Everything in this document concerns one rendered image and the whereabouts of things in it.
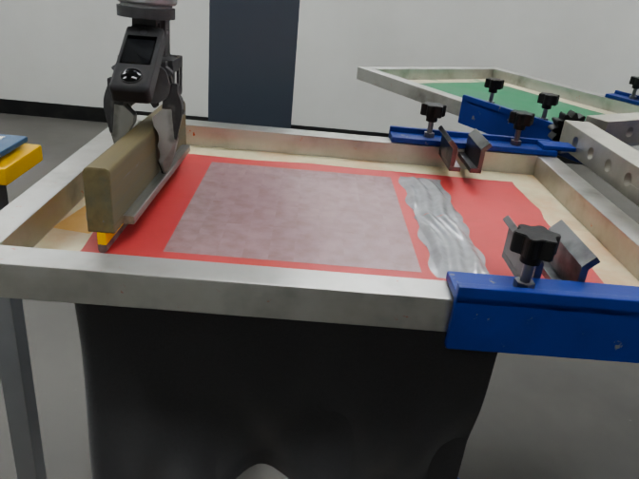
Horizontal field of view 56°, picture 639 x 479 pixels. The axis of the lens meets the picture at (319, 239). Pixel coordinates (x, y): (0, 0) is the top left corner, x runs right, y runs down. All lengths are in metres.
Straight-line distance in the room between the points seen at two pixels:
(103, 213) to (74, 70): 4.33
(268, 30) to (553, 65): 3.83
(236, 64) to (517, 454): 1.37
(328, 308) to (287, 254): 0.15
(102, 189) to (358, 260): 0.30
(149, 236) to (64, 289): 0.17
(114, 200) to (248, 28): 0.69
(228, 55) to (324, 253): 0.68
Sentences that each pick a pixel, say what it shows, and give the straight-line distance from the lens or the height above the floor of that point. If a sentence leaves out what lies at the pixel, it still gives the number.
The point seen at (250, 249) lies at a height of 0.95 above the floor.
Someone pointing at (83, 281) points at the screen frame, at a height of 0.98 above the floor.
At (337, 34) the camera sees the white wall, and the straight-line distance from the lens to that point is 4.61.
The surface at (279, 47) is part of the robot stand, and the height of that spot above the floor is 1.10.
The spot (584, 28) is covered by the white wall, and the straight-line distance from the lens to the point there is 4.99.
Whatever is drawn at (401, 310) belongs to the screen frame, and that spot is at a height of 0.97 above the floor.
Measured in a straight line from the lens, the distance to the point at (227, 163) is 1.01.
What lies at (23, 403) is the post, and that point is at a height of 0.47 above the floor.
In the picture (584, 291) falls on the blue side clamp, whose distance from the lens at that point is 0.64.
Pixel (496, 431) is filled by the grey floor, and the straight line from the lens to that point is 2.02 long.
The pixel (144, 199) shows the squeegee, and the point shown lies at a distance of 0.76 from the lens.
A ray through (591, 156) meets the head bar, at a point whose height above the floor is 1.01.
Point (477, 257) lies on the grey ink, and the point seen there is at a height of 0.96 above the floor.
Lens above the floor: 1.27
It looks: 25 degrees down
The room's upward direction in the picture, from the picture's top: 6 degrees clockwise
